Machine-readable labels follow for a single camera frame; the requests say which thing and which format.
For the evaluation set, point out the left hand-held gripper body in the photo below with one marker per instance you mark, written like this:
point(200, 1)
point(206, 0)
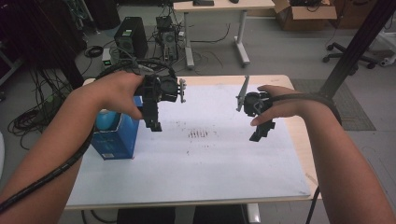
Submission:
point(165, 88)

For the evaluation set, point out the blue cardboard box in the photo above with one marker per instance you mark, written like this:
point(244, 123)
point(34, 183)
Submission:
point(120, 140)

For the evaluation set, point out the small white power unit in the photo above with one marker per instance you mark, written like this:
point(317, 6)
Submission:
point(106, 59)

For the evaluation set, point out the open computer case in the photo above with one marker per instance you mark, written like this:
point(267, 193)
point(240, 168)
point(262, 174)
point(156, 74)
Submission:
point(168, 40)

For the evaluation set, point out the person's left hand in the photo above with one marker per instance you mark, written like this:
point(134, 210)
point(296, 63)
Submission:
point(115, 90)

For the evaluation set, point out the black office chair base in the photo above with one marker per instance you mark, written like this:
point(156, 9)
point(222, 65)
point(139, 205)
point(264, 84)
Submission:
point(348, 56)

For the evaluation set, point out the black metal stand post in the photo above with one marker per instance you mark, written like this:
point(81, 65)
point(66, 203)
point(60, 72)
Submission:
point(355, 49)

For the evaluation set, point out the open brown cardboard box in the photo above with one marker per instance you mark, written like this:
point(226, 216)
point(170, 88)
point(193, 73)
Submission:
point(303, 15)

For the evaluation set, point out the white table mat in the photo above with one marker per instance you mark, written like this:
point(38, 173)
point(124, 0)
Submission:
point(202, 168)

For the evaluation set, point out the dark curtain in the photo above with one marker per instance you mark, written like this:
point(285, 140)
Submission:
point(34, 31)

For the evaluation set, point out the white-legged wooden desk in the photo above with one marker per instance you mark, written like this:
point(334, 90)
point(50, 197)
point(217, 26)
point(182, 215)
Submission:
point(224, 4)

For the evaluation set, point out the person's right hand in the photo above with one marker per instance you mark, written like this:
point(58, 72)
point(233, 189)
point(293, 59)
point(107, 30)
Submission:
point(286, 105)

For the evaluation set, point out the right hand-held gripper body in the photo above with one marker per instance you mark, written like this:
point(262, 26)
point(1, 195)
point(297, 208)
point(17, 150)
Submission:
point(253, 102)

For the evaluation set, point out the grey floor mat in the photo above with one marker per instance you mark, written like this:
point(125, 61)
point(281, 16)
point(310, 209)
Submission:
point(351, 109)

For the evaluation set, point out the black device on desk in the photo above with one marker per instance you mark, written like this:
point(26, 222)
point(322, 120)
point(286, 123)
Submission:
point(203, 2)

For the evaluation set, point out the light wooden table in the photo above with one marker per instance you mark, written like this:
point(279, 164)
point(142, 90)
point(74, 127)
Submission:
point(299, 137)

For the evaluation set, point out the black computer tower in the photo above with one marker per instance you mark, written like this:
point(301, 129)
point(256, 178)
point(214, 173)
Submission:
point(130, 37)

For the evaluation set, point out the blue bottle with white cap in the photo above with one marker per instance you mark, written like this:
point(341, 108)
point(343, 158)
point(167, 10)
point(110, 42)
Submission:
point(106, 120)

